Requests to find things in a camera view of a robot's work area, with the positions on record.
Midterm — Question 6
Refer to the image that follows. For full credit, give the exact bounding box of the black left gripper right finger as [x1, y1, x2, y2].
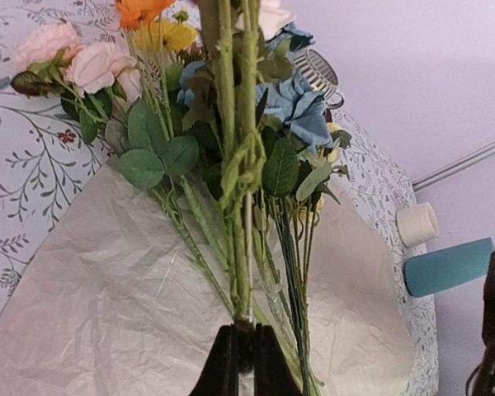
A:
[254, 323, 302, 396]

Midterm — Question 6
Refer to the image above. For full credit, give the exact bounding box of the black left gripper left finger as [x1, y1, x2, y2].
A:
[189, 325, 239, 396]

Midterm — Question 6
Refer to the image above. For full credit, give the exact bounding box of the teal vase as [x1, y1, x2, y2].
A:
[403, 238, 495, 298]

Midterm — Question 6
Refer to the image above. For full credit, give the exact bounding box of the cream wrapping paper sheet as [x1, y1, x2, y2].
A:
[0, 164, 415, 395]

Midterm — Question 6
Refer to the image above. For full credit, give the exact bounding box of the flower bouquet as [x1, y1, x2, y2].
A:
[12, 1, 351, 395]

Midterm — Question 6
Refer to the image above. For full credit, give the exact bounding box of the cream mug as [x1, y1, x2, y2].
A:
[396, 202, 439, 248]

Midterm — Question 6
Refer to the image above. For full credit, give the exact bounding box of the striped cup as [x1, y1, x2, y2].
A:
[292, 48, 345, 110]

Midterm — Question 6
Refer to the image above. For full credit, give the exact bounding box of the right aluminium frame post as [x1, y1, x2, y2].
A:
[412, 140, 495, 192]

